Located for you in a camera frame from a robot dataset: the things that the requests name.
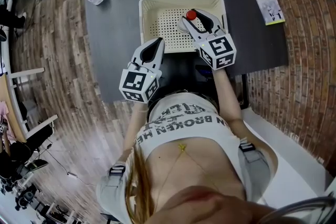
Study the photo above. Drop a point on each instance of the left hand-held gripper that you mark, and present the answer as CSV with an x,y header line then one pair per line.
x,y
135,82

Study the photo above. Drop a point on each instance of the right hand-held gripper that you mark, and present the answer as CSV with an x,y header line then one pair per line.
x,y
219,51

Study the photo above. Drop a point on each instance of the red-capped small bottle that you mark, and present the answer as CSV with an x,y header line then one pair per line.
x,y
191,15

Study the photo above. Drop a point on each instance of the cream perforated plastic basket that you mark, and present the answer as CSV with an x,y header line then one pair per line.
x,y
157,13

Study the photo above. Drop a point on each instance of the person's left forearm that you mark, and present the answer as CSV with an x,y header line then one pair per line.
x,y
134,123

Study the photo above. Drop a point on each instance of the person's right forearm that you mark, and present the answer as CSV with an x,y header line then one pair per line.
x,y
227,97

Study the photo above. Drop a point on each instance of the dark grey table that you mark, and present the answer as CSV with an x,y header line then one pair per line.
x,y
115,34

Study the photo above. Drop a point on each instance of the black belt-mounted device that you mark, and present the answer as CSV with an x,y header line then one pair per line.
x,y
203,72

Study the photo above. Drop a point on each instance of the yellow-green paperback book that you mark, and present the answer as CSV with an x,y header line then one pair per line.
x,y
267,5

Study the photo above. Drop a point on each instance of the person's white printed shirt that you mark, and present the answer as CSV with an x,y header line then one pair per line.
x,y
183,131

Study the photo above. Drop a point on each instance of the white floor power adapter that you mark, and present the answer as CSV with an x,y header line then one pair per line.
x,y
72,175

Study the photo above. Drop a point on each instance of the wooden table with white frame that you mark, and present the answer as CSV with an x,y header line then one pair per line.
x,y
4,94

